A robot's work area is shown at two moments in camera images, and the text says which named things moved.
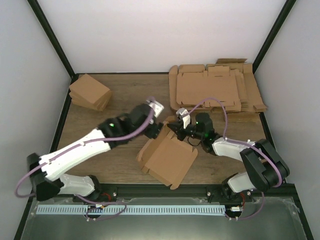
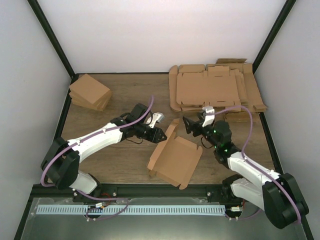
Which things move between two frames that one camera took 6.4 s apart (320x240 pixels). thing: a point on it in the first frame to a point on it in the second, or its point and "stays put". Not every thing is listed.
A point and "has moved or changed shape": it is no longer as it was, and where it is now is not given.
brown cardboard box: (167, 157) has moved or changed shape
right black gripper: (178, 129) to (193, 124)
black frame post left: (40, 14) stays put
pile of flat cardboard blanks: (229, 85) stays put
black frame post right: (289, 5) stays put
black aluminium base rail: (279, 194) stays put
